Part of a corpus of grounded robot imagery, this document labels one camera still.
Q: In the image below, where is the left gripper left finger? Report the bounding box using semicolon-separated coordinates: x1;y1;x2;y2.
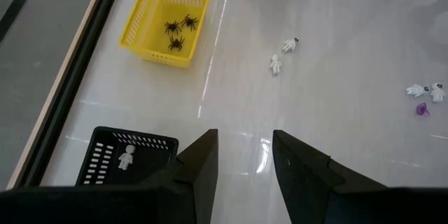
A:
0;129;218;224

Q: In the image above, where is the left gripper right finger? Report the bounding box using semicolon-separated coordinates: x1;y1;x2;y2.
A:
272;129;448;224

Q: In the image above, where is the black plastic spider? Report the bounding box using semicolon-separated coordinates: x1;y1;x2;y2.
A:
167;34;186;53
163;20;183;36
180;13;200;32

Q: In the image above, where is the black plastic basket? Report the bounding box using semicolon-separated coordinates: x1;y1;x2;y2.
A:
75;125;180;187

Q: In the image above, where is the purple witch hat toy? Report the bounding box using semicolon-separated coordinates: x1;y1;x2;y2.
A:
415;102;431;117

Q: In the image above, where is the yellow plastic basket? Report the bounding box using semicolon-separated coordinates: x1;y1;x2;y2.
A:
118;0;214;69

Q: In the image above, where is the black aluminium table frame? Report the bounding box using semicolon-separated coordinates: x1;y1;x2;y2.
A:
17;0;127;188

